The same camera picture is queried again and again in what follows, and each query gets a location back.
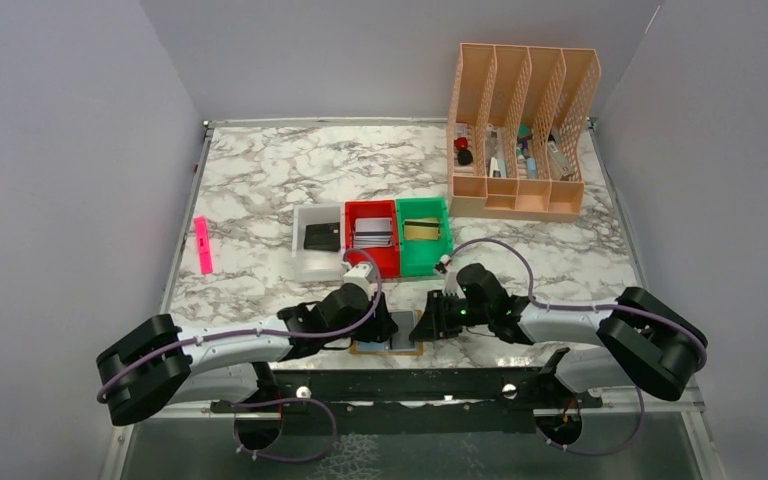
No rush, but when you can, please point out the yellow-brown card holder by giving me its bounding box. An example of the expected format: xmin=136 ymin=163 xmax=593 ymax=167
xmin=349 ymin=310 xmax=424 ymax=356

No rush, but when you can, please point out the dark grey card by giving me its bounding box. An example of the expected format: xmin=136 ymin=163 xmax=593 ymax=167
xmin=390 ymin=310 xmax=419 ymax=352

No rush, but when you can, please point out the red plastic bin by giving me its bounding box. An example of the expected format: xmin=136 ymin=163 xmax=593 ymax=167
xmin=344 ymin=200 xmax=401 ymax=279

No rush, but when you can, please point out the white plastic bin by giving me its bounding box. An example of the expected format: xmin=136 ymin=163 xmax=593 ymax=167
xmin=291 ymin=203 xmax=345 ymax=283

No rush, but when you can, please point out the green plastic bin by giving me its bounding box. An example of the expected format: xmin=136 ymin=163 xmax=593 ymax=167
xmin=396 ymin=197 xmax=453 ymax=278

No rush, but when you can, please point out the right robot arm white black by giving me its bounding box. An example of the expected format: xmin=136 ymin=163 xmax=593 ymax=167
xmin=410 ymin=263 xmax=708 ymax=401

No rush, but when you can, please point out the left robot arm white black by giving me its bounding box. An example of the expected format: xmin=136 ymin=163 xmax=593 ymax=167
xmin=96 ymin=284 xmax=398 ymax=426

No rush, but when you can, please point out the black card in white bin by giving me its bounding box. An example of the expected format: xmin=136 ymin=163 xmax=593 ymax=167
xmin=302 ymin=222 xmax=342 ymax=252

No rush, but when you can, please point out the white cards stack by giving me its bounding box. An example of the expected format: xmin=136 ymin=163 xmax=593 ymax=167
xmin=351 ymin=217 xmax=394 ymax=249

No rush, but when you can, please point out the gold card with stripe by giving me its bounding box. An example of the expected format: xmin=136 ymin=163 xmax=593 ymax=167
xmin=402 ymin=217 xmax=440 ymax=241

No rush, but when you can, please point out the red and black stamp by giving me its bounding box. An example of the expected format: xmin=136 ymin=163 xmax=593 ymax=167
xmin=453 ymin=136 xmax=474 ymax=166

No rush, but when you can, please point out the pink highlighter marker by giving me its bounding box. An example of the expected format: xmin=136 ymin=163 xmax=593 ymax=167
xmin=193 ymin=216 xmax=214 ymax=275

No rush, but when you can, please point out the peach plastic desk organizer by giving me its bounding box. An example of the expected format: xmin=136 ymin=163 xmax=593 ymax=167
xmin=446 ymin=43 xmax=602 ymax=222

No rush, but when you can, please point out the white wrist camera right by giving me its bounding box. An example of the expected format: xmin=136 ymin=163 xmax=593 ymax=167
xmin=442 ymin=269 xmax=465 ymax=299

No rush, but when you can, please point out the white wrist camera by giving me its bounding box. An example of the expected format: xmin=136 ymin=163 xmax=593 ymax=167
xmin=442 ymin=269 xmax=465 ymax=299
xmin=342 ymin=262 xmax=377 ymax=296

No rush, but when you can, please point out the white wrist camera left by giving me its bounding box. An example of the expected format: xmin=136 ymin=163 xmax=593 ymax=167
xmin=342 ymin=262 xmax=377 ymax=296

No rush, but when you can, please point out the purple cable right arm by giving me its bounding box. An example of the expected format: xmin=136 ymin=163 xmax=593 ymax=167
xmin=434 ymin=237 xmax=710 ymax=372

